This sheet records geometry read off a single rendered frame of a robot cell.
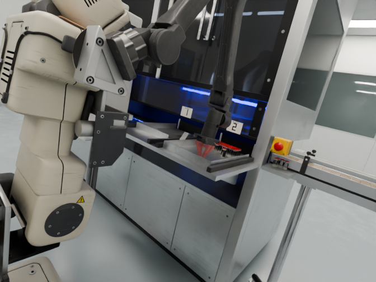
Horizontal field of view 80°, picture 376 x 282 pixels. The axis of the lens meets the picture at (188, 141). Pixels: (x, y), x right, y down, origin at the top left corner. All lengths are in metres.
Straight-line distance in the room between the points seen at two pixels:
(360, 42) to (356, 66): 0.47
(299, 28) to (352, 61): 4.70
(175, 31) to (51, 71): 0.28
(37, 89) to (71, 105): 0.08
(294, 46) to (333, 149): 4.67
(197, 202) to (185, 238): 0.26
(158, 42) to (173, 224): 1.25
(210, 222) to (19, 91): 1.11
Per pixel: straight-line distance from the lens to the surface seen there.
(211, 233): 1.41
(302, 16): 1.21
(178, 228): 1.56
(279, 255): 1.44
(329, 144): 5.72
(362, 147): 5.69
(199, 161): 0.88
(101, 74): 0.50
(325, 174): 1.21
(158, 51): 0.55
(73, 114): 0.67
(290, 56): 1.17
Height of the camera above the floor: 1.15
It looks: 12 degrees down
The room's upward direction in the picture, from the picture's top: 13 degrees clockwise
